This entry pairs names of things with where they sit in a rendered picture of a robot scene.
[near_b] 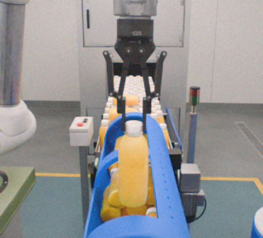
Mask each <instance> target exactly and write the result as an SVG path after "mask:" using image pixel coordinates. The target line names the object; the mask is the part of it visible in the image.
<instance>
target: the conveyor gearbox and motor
mask: <svg viewBox="0 0 263 238"><path fill-rule="evenodd" d="M200 176H201V172H200V170H199V168H198V165H197V164H196V163H190V164H181V169H179V170H178V186H177V187H178V192H179V194H180V200H181V205H182V207H183V211H184V215H185V219H186V222H187V223H192V222H194V221H196V220H197V219H199V218H200V217H201V216H202V215H203V213H204V211H205V209H206V205H207V202H206V199H205V194H204V192H203V190H200ZM204 201H205V206H204ZM197 206H204V210H203V212H202V214H200V215H199V217H197V218H195V216H196V211H197Z"/></svg>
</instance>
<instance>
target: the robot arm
mask: <svg viewBox="0 0 263 238"><path fill-rule="evenodd" d="M28 3H29V0H0V155H4V154H7V153H9V152H11V151H13V150H15V149H17V148H19V147H20V146H22V145H23V144H25V143H26V142H27V141H29V140H30V139H31V138H32V136H33V135H34V133H35V130H36V120H35V118H34V115H33V113H32V112H31V111H30V110H29V109H27V106H26V105H25V103H24V102H23V101H22V100H21V99H20V98H21V76H22V54H23V42H24V31H25V11H26V4H28ZM157 3H158V0H113V15H114V16H120V18H119V19H117V41H116V43H115V45H114V47H113V48H110V49H105V50H104V51H103V56H104V59H105V61H106V69H107V86H108V95H109V96H110V97H114V98H116V99H117V113H118V114H122V130H125V115H126V97H125V96H123V91H124V86H125V82H126V76H127V70H128V67H129V65H132V64H138V65H141V70H142V74H143V81H144V91H145V94H146V97H143V130H146V114H151V101H152V99H153V98H158V97H160V94H161V82H162V75H163V63H164V59H165V57H166V55H167V52H166V51H165V50H164V49H163V50H162V49H160V48H156V46H155V44H154V41H153V32H154V20H153V19H151V16H157ZM115 52H117V53H118V54H119V56H120V57H121V59H122V60H123V69H122V75H121V78H120V85H119V90H118V91H116V90H114V74H113V60H112V59H113V58H114V53H115ZM153 52H155V57H156V59H157V64H156V77H155V84H154V91H152V92H151V90H150V84H149V77H148V73H147V66H146V61H147V60H148V58H149V57H150V56H151V54H152V53H153Z"/></svg>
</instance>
